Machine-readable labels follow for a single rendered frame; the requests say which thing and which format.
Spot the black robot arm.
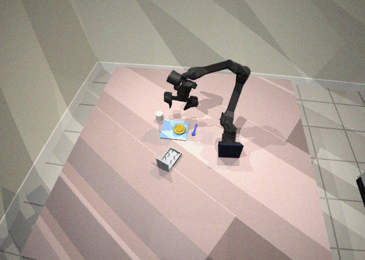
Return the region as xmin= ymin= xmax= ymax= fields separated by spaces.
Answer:
xmin=167 ymin=59 xmax=251 ymax=144

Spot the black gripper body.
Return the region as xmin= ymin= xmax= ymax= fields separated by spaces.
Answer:
xmin=164 ymin=87 xmax=198 ymax=107

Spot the yellow plate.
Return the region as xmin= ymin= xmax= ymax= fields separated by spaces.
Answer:
xmin=174 ymin=124 xmax=185 ymax=134

